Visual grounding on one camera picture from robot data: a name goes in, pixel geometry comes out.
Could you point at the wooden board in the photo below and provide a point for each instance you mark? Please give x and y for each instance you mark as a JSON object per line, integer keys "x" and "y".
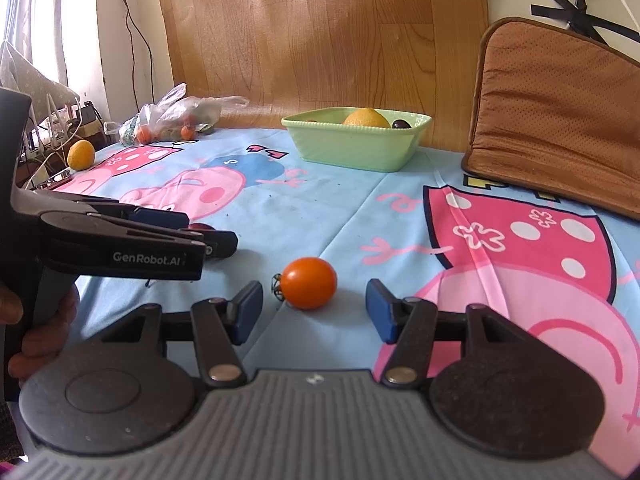
{"x": 325, "y": 35}

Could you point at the cartoon pig printed tablecloth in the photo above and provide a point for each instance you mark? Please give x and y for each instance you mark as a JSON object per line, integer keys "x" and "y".
{"x": 350, "y": 210}

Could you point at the red tomato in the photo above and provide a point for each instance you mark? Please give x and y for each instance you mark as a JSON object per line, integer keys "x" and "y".
{"x": 201, "y": 227}

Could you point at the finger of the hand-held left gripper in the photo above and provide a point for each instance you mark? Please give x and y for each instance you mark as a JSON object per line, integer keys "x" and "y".
{"x": 162, "y": 217}
{"x": 220, "y": 246}

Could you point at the small orange citrus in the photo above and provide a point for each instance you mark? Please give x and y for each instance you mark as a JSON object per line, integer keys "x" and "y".
{"x": 81, "y": 154}

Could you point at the clear plastic bag with produce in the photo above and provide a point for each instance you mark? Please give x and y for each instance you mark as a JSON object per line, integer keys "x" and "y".
{"x": 165, "y": 110}

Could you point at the light green plastic basin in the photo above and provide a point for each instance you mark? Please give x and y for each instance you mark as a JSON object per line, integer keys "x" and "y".
{"x": 350, "y": 147}

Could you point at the small dark box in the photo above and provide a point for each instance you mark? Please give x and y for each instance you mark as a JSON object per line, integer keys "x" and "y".
{"x": 91, "y": 119}

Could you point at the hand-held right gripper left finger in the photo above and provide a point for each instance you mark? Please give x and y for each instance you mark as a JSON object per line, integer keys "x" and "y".
{"x": 247, "y": 310}

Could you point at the orange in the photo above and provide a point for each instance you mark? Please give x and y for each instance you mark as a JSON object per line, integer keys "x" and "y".
{"x": 365, "y": 119}

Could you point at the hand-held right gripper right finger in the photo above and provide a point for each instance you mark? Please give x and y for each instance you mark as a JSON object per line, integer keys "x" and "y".
{"x": 380, "y": 312}

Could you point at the person's left hand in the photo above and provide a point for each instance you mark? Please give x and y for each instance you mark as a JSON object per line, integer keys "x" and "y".
{"x": 45, "y": 345}

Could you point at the white curtain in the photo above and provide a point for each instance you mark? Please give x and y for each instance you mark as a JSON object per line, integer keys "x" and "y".
{"x": 30, "y": 10}

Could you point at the black tape cross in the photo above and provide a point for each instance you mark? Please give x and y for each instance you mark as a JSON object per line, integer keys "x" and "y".
{"x": 555, "y": 10}

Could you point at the brown seat cushion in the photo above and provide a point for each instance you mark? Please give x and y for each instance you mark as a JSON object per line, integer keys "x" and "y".
{"x": 550, "y": 110}

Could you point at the orange tomato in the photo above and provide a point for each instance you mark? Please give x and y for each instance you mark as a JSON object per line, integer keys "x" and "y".
{"x": 307, "y": 282}

